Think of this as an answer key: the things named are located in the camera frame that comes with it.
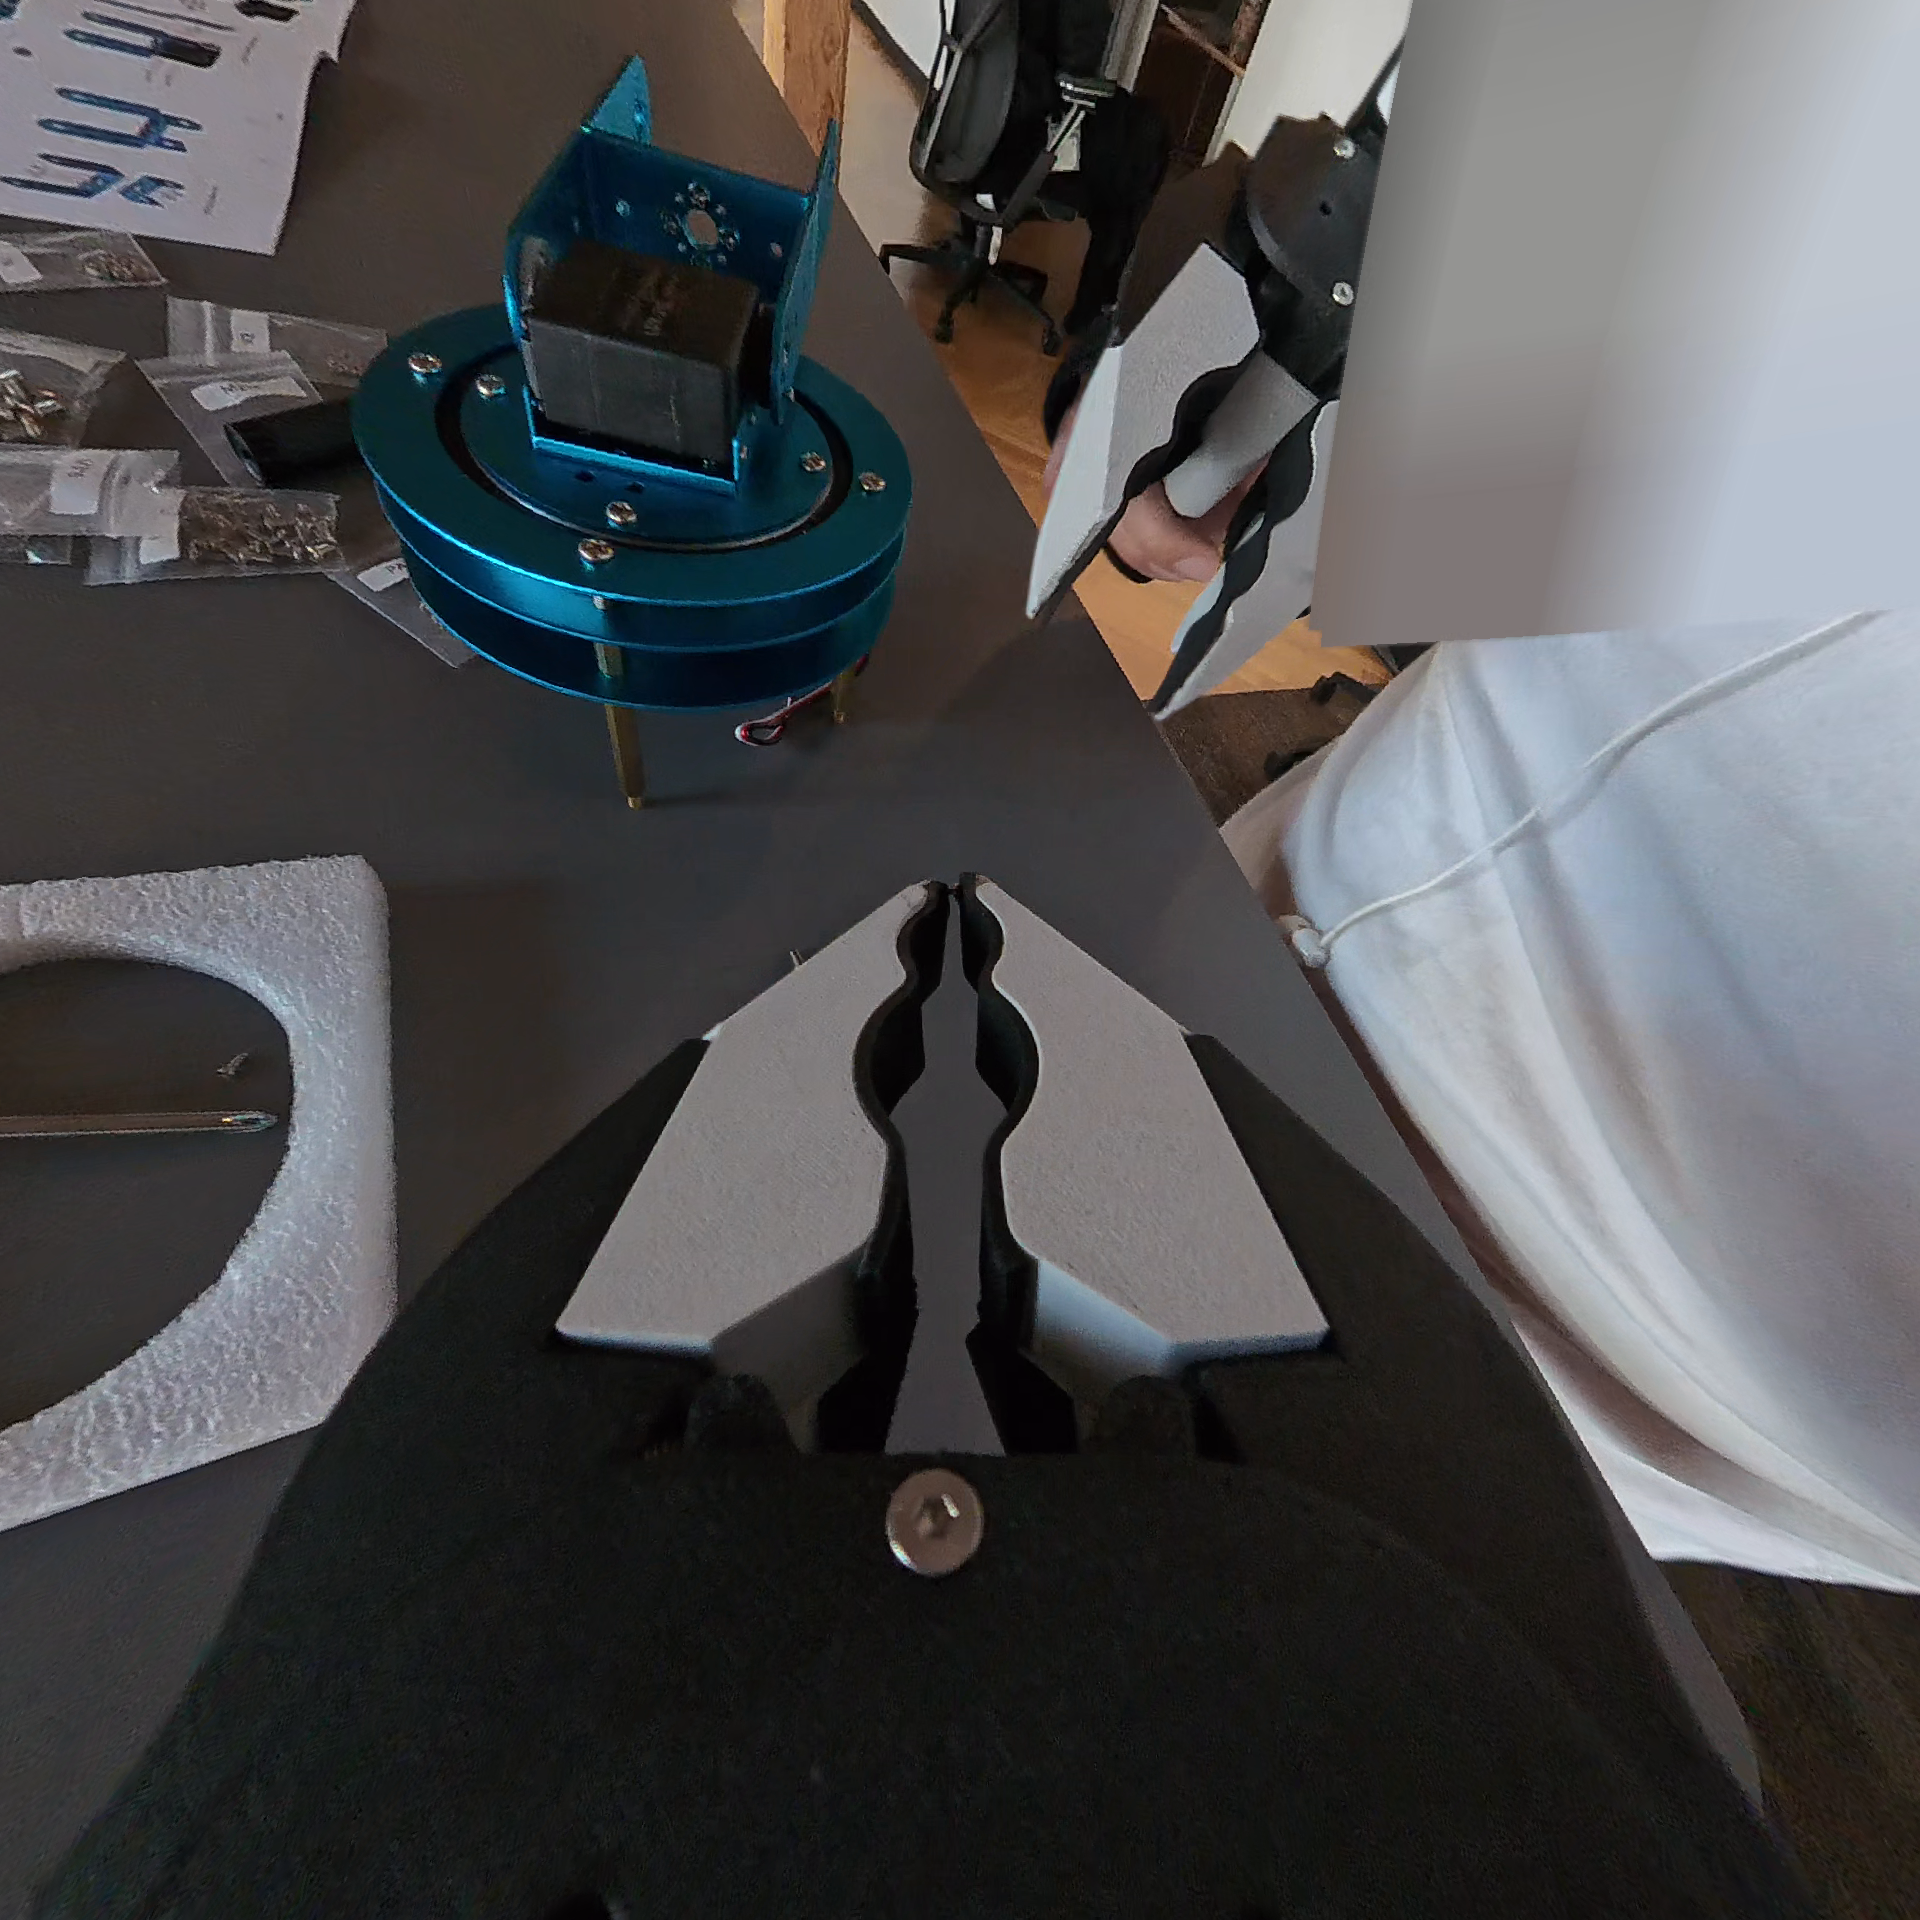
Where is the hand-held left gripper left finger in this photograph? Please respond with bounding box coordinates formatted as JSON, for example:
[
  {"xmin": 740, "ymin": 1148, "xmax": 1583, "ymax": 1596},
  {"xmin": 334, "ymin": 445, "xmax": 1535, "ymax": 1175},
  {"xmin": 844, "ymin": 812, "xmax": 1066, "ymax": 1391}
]
[{"xmin": 556, "ymin": 878, "xmax": 959, "ymax": 1453}]

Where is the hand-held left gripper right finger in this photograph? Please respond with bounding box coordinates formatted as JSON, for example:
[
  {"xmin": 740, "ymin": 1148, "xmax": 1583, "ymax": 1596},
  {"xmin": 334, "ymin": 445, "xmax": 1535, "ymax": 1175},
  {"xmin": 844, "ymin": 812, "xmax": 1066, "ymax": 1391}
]
[{"xmin": 957, "ymin": 872, "xmax": 1336, "ymax": 1453}]

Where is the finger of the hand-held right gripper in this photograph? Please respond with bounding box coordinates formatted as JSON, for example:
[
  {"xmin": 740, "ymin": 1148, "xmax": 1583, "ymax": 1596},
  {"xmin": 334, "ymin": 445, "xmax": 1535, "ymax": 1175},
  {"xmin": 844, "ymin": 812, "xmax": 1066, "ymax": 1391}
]
[
  {"xmin": 1151, "ymin": 398, "xmax": 1344, "ymax": 719},
  {"xmin": 1023, "ymin": 240, "xmax": 1263, "ymax": 618}
]

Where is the blue toy robot arm base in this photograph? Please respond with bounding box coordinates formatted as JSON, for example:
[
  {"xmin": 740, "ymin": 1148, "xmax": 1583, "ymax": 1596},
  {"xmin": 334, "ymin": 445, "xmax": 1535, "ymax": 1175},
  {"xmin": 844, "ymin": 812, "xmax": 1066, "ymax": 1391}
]
[{"xmin": 349, "ymin": 57, "xmax": 917, "ymax": 812}]

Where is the person's right hand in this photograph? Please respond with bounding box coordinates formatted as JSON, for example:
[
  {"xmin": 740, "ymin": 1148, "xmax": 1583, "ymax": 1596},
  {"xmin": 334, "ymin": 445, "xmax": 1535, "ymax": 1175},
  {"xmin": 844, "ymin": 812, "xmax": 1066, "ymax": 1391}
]
[{"xmin": 1111, "ymin": 479, "xmax": 1249, "ymax": 589}]

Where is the black office chair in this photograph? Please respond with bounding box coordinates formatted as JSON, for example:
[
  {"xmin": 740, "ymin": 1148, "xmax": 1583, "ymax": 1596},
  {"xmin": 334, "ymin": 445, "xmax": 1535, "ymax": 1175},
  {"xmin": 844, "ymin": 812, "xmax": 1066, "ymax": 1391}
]
[{"xmin": 878, "ymin": 0, "xmax": 1173, "ymax": 354}]

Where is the white foam packing sheet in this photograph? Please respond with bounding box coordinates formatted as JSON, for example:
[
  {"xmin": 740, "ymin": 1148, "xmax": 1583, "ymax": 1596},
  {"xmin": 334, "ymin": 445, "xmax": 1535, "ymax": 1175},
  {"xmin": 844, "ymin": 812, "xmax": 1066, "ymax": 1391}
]
[{"xmin": 0, "ymin": 855, "xmax": 400, "ymax": 1532}]

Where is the wooden pillar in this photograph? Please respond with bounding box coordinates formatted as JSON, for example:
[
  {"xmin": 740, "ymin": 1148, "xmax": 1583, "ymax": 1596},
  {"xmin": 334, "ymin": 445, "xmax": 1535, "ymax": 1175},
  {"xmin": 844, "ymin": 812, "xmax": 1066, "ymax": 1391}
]
[{"xmin": 760, "ymin": 0, "xmax": 855, "ymax": 114}]

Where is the cluster of small screw bags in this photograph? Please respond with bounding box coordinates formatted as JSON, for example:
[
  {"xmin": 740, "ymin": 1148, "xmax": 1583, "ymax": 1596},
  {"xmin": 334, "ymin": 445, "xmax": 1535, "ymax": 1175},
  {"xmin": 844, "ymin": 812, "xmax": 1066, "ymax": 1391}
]
[{"xmin": 0, "ymin": 230, "xmax": 481, "ymax": 670}]

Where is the small black plastic part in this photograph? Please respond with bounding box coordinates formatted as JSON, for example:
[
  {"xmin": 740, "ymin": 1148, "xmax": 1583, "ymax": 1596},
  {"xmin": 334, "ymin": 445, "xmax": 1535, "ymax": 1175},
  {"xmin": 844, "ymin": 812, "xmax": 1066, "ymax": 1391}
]
[{"xmin": 223, "ymin": 402, "xmax": 360, "ymax": 484}]

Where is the printed instruction sheet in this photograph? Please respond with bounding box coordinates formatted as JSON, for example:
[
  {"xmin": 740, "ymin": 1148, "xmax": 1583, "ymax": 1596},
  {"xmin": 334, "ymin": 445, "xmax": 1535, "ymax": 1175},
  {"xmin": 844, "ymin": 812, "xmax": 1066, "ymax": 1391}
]
[{"xmin": 0, "ymin": 0, "xmax": 359, "ymax": 254}]

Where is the white drawstring cord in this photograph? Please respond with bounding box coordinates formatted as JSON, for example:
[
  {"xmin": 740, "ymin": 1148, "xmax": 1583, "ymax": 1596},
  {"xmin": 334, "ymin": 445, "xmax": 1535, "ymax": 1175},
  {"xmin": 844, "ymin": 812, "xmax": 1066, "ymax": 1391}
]
[{"xmin": 1282, "ymin": 612, "xmax": 1894, "ymax": 964}]

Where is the orange-handled screwdriver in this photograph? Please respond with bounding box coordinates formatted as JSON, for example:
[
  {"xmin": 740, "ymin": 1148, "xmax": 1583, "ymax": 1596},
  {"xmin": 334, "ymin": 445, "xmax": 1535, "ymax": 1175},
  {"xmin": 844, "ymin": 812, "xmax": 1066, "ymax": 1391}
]
[{"xmin": 0, "ymin": 1106, "xmax": 273, "ymax": 1142}]

